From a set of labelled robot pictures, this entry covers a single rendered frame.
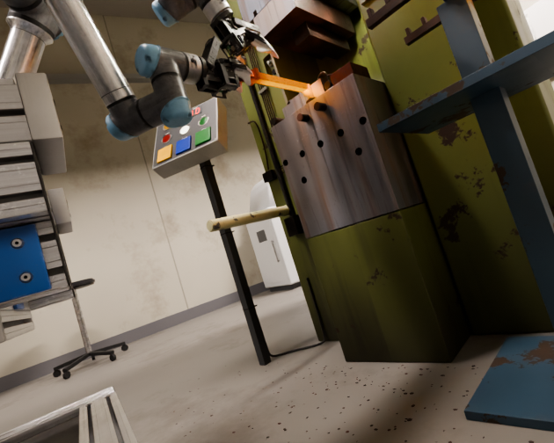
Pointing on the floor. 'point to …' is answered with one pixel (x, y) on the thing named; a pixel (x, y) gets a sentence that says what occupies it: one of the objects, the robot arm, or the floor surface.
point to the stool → (84, 337)
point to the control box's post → (236, 266)
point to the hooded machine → (271, 243)
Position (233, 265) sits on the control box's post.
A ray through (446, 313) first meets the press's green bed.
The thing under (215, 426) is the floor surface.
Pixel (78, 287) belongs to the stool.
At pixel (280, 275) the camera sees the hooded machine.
